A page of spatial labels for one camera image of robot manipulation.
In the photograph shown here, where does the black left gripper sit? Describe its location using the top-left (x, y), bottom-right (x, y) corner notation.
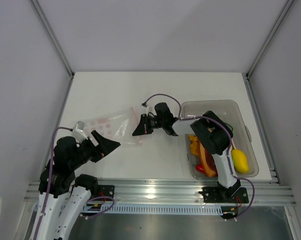
top-left (69, 129), bottom-right (120, 169)

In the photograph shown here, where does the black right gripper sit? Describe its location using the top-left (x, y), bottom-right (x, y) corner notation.
top-left (132, 113), bottom-right (165, 136)

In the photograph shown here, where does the clear pink zip top bag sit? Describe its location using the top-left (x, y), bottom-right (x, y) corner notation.
top-left (78, 107), bottom-right (143, 147)

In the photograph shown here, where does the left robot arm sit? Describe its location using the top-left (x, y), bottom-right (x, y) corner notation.
top-left (29, 128), bottom-right (121, 240)

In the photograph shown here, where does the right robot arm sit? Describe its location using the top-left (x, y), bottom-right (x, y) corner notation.
top-left (132, 102), bottom-right (241, 202)

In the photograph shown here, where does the clear plastic food bin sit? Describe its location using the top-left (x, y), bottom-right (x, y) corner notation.
top-left (181, 99), bottom-right (259, 178)

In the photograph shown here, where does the orange toy croissant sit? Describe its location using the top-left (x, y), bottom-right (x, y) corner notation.
top-left (188, 135), bottom-right (199, 157)

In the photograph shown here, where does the red toy chili pepper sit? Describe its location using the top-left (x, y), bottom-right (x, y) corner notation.
top-left (196, 164), bottom-right (205, 174)

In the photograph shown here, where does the yellow toy mango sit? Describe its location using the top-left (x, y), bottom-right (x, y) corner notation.
top-left (231, 149), bottom-right (250, 174)

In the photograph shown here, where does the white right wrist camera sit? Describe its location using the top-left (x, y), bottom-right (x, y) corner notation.
top-left (141, 101), bottom-right (150, 116)

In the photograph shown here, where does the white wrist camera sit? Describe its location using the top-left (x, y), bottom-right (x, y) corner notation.
top-left (141, 101), bottom-right (150, 116)
top-left (71, 121), bottom-right (89, 143)

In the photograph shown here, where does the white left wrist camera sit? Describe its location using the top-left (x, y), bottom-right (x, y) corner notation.
top-left (71, 121), bottom-right (89, 143)

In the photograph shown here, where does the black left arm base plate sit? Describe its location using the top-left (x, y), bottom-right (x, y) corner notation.
top-left (91, 185), bottom-right (115, 204)

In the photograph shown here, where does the white slotted cable duct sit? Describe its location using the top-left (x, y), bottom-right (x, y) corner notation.
top-left (34, 203), bottom-right (223, 215)

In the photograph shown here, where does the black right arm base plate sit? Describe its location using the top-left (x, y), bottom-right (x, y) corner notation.
top-left (198, 186), bottom-right (250, 204)

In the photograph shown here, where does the aluminium front rail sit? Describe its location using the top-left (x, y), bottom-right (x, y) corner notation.
top-left (24, 178), bottom-right (298, 207)

